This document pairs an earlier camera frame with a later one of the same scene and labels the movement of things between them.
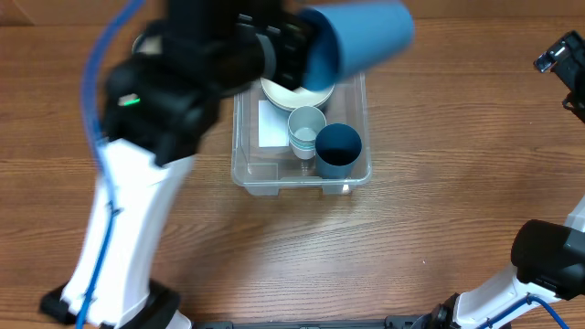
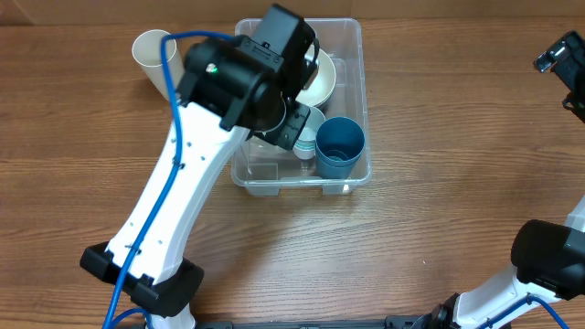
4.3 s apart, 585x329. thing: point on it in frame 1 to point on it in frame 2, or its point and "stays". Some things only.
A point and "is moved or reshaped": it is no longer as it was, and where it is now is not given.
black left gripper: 261,31 to 275,134
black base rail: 391,322 stays
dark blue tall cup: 348,41 to 339,142
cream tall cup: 148,45 is moved or reshaped
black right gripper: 570,68 stays
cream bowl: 293,99 to 322,85
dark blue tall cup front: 337,146 stays
